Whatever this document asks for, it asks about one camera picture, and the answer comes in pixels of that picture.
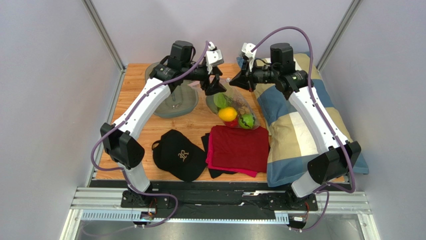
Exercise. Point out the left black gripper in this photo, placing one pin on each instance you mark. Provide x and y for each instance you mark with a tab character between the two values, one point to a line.
215	87

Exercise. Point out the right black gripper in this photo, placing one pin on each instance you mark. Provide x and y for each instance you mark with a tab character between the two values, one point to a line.
248	77

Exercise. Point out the green star fruit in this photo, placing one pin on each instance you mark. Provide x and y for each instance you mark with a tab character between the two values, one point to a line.
220	100

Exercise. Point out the brown longan bunch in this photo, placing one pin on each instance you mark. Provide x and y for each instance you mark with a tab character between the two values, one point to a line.
240	105

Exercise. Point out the clear zip top bag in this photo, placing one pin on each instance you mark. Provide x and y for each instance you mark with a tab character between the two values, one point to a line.
231	91

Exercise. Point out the yellow lemon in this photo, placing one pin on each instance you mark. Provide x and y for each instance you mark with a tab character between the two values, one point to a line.
227	114

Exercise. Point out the green watermelon toy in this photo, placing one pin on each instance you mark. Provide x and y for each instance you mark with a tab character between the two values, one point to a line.
247	121

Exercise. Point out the red bell pepper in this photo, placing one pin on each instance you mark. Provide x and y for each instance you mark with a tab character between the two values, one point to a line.
232	124

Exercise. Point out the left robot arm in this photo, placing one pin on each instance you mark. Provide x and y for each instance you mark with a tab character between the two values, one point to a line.
120	139

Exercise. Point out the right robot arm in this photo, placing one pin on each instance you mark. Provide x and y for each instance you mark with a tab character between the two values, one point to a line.
336	154

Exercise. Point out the grey plastic food tray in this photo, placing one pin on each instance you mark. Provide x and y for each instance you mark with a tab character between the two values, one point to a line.
182	101

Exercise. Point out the dark red folded cloth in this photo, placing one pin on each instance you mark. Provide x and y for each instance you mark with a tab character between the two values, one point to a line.
240	150

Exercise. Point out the pink folded cloth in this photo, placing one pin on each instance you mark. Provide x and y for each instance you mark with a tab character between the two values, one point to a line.
233	171

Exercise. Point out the black baseball cap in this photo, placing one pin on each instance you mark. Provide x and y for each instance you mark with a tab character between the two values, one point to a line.
176	154

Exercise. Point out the plaid pillow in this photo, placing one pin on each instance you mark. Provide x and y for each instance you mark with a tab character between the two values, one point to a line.
291	143

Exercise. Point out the black folded cloth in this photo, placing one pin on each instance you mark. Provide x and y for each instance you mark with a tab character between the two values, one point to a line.
214	173

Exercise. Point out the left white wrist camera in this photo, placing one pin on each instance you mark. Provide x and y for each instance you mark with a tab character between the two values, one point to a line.
213	57

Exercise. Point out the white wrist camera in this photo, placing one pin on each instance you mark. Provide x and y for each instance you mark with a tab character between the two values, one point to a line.
213	57
248	52

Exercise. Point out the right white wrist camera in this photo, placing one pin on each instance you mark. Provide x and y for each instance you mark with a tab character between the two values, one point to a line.
248	52

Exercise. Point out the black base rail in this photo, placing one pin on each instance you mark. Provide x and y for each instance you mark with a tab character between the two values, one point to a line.
209	200

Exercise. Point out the right aluminium frame post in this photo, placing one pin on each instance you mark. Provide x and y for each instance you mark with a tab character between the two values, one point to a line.
340	30

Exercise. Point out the aluminium frame post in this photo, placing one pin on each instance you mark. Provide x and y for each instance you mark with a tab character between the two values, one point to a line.
96	18
340	30

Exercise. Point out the left aluminium frame post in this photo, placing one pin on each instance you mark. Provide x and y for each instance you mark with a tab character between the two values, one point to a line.
96	18

